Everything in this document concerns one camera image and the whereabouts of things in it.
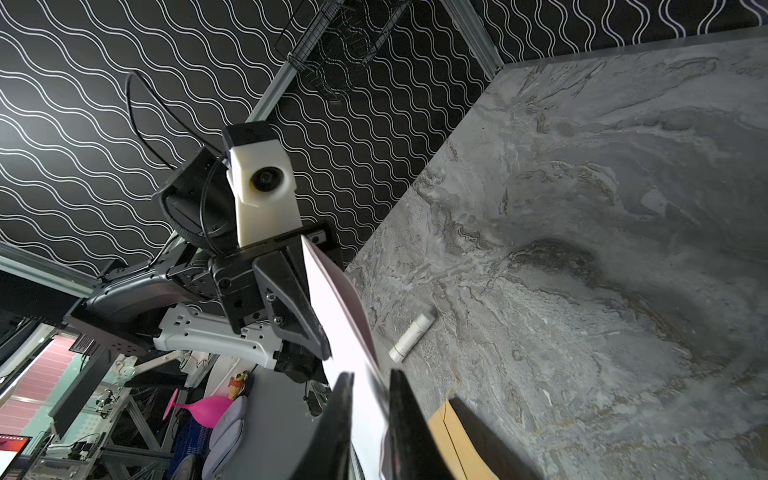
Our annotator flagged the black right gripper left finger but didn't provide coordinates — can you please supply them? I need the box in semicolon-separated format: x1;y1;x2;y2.
291;372;354;480

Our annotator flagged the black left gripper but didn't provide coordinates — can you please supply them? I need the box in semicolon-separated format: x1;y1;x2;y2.
211;221;341;360

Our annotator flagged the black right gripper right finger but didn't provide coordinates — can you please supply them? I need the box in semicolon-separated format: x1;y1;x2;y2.
387;369;454;480

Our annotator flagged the white paper letter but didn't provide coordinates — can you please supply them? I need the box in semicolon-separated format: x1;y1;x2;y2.
301;237;389;479

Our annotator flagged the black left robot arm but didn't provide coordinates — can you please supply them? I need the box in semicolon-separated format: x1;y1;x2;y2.
65;149;338;383

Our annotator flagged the brown paper envelope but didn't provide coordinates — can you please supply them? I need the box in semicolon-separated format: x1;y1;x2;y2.
427;401;499;480

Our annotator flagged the white glue stick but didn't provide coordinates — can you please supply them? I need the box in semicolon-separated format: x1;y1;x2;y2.
389;312;436;363

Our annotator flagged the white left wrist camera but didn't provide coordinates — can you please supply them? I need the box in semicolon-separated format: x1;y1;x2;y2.
222;121;302;248

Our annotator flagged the black wire basket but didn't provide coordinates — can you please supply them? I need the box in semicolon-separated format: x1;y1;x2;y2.
274;1;411;103

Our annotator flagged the thin black left cable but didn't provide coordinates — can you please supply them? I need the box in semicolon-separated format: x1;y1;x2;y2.
124;70;226;175

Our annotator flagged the aluminium frame corner post left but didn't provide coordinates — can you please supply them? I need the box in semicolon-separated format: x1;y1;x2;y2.
441;0;504;81

